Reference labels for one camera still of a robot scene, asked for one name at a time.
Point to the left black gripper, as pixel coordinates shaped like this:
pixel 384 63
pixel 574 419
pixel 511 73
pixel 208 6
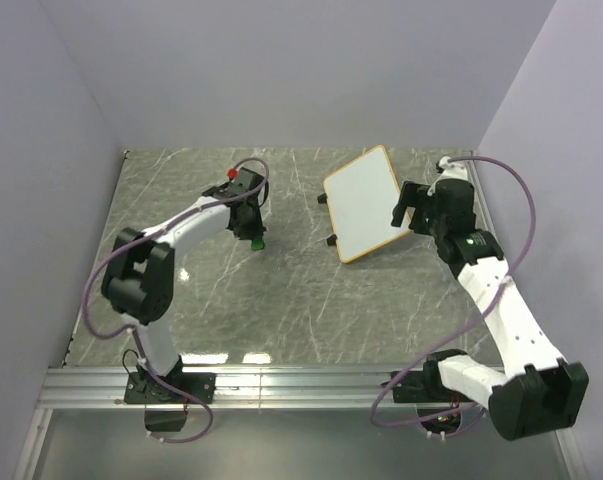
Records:
pixel 256 230

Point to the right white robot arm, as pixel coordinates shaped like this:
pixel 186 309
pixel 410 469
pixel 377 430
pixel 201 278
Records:
pixel 538 390

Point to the orange framed whiteboard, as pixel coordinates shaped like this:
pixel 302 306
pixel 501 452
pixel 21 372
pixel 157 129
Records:
pixel 360 198

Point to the aluminium mounting rail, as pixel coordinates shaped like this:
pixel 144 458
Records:
pixel 252 387

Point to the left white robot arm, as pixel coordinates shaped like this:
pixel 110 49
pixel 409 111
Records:
pixel 140 273

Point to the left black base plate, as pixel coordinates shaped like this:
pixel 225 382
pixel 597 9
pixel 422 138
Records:
pixel 143 389

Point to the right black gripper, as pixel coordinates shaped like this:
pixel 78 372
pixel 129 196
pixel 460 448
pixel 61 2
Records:
pixel 414 195

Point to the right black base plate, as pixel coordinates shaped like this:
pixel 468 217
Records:
pixel 411 387

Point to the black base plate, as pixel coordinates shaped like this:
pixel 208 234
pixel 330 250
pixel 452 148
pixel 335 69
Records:
pixel 411 387
pixel 143 389

